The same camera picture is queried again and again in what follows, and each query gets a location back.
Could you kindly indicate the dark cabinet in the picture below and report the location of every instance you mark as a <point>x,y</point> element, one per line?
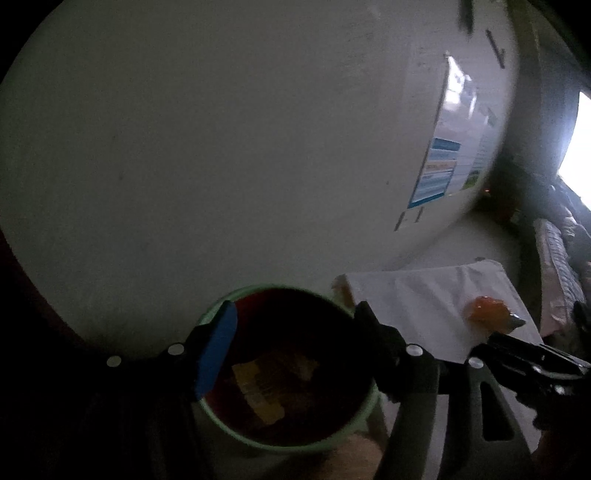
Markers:
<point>508,194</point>

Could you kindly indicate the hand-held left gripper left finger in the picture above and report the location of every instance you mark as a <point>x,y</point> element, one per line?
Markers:
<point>217,350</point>

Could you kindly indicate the white table cloth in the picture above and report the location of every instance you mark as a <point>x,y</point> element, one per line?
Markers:
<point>415,304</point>

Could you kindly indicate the large blue wall poster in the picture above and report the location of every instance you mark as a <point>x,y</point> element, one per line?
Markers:
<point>436,184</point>

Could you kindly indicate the black hanging wall item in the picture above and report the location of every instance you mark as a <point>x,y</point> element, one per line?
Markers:
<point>466,14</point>

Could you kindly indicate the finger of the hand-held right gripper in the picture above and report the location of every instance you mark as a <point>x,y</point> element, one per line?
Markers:
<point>521,347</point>
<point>521,371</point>

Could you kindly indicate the red bin with green rim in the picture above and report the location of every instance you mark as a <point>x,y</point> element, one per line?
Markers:
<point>277,323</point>

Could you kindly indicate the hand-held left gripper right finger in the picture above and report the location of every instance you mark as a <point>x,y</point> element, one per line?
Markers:
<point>378,344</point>

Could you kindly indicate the bed with plaid sheet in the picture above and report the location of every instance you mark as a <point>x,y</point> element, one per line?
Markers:
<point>558,267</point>

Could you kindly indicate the pale yellow carton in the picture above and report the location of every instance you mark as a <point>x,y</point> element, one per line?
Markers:
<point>258,392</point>

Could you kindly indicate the bright window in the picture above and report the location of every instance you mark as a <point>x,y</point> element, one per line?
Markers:
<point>579,138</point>

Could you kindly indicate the brown tape strip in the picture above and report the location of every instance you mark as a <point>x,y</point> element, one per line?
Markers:
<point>399,223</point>
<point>420,214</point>

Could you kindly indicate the black wall rail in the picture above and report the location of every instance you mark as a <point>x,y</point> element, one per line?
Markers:
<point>496,48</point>

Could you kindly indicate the orange teal wrapper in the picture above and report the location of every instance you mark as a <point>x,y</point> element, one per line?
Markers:
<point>489,311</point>

